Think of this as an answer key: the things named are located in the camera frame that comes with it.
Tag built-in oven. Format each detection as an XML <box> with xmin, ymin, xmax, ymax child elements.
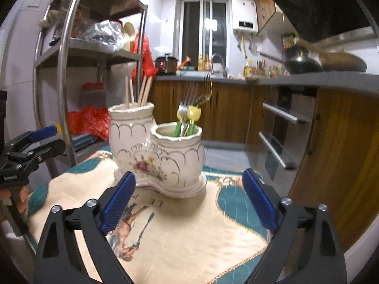
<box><xmin>257</xmin><ymin>85</ymin><xmax>318</xmax><ymax>182</ymax></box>

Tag teal and cream printed tablecloth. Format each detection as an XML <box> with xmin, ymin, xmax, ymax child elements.
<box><xmin>28</xmin><ymin>145</ymin><xmax>271</xmax><ymax>284</ymax></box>

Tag metal shelf rack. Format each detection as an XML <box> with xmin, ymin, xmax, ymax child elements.
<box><xmin>32</xmin><ymin>0</ymin><xmax>149</xmax><ymax>178</ymax></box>

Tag clear plastic bag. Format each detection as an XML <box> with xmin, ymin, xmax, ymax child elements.
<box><xmin>76</xmin><ymin>20</ymin><xmax>126</xmax><ymax>51</ymax></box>

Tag white ceramic double utensil holder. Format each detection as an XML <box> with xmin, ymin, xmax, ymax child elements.
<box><xmin>107</xmin><ymin>103</ymin><xmax>207</xmax><ymax>199</ymax></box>

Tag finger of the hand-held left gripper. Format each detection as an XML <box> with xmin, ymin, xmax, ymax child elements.
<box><xmin>4</xmin><ymin>125</ymin><xmax>59</xmax><ymax>154</ymax></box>
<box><xmin>7</xmin><ymin>138</ymin><xmax>67</xmax><ymax>169</ymax></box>

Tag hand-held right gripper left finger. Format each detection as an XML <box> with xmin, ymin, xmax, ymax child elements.
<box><xmin>33</xmin><ymin>171</ymin><xmax>137</xmax><ymax>284</ymax></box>

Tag hanging red plastic bag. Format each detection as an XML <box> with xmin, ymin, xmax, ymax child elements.
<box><xmin>131</xmin><ymin>32</ymin><xmax>158</xmax><ymax>81</ymax></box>

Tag silver fork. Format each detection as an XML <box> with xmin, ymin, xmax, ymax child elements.
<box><xmin>178</xmin><ymin>82</ymin><xmax>199</xmax><ymax>137</ymax></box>

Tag wooden lower cabinets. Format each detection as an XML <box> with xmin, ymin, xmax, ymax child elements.
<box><xmin>148</xmin><ymin>81</ymin><xmax>379</xmax><ymax>253</ymax></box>

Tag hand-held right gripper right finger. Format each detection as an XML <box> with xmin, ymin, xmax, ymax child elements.
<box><xmin>242</xmin><ymin>168</ymin><xmax>347</xmax><ymax>284</ymax></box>

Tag wooden upper cabinet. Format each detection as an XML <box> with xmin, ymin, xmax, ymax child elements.
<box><xmin>254</xmin><ymin>0</ymin><xmax>286</xmax><ymax>35</ymax></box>

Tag gold fork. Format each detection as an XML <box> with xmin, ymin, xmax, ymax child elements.
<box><xmin>194</xmin><ymin>73</ymin><xmax>213</xmax><ymax>107</ymax></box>

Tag white water heater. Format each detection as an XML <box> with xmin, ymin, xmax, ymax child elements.
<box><xmin>231</xmin><ymin>0</ymin><xmax>258</xmax><ymax>35</ymax></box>

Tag row of condiment bottles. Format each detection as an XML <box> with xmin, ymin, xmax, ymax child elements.
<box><xmin>266</xmin><ymin>64</ymin><xmax>284</xmax><ymax>78</ymax></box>

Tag person's left hand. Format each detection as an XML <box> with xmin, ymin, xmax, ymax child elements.
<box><xmin>0</xmin><ymin>185</ymin><xmax>29</xmax><ymax>217</ymax></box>

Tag grey kitchen countertop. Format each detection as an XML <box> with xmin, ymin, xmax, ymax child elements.
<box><xmin>155</xmin><ymin>72</ymin><xmax>379</xmax><ymax>97</ymax></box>

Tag steel kitchen faucet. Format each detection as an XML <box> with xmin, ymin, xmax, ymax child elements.
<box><xmin>211</xmin><ymin>53</ymin><xmax>228</xmax><ymax>77</ymax></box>

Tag yellow green handled utensil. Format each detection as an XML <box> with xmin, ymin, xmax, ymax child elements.
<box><xmin>174</xmin><ymin>108</ymin><xmax>187</xmax><ymax>138</ymax></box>
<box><xmin>186</xmin><ymin>106</ymin><xmax>202</xmax><ymax>137</ymax></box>

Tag black range hood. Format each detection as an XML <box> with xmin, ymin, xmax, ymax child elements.
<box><xmin>272</xmin><ymin>0</ymin><xmax>379</xmax><ymax>47</ymax></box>

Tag crumpled red plastic bag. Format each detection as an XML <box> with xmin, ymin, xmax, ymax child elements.
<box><xmin>68</xmin><ymin>106</ymin><xmax>112</xmax><ymax>141</ymax></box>

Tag brown wok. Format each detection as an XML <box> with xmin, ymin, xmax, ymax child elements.
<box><xmin>296</xmin><ymin>38</ymin><xmax>368</xmax><ymax>72</ymax></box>

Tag black wok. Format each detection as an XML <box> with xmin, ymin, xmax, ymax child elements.
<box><xmin>260</xmin><ymin>49</ymin><xmax>324</xmax><ymax>75</ymax></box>

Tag yellow oil bottle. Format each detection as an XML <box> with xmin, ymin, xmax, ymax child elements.
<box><xmin>243</xmin><ymin>59</ymin><xmax>258</xmax><ymax>79</ymax></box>

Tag red lidded plastic box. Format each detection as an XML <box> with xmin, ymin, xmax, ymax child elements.
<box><xmin>81</xmin><ymin>83</ymin><xmax>107</xmax><ymax>107</ymax></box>

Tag kitchen window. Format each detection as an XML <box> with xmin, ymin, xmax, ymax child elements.
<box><xmin>180</xmin><ymin>0</ymin><xmax>230</xmax><ymax>69</ymax></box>

